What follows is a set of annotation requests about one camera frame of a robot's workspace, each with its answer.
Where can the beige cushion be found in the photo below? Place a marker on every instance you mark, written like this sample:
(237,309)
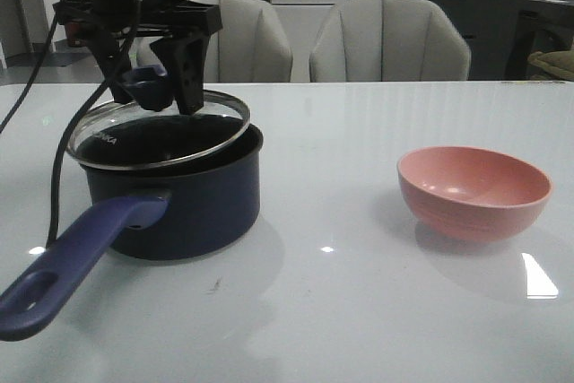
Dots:
(556,65)

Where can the beige upholstered chair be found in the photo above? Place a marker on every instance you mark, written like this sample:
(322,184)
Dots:
(388,41)
(251,47)

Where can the dark blue saucepan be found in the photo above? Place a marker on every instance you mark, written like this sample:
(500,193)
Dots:
(187,212)

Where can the left beige upholstered chair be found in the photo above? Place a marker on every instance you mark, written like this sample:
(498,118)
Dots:
(251,47)

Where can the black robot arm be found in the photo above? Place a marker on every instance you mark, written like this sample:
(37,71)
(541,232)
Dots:
(149,51)

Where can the dark floor mat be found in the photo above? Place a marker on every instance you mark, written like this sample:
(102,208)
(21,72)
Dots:
(59,59)

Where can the pink bowl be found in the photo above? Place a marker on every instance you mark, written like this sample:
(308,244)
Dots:
(472,193)

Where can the right beige upholstered chair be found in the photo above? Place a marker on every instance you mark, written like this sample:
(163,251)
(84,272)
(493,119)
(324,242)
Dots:
(388,41)

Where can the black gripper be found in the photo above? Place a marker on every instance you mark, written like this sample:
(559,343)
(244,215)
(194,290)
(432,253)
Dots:
(182,55)

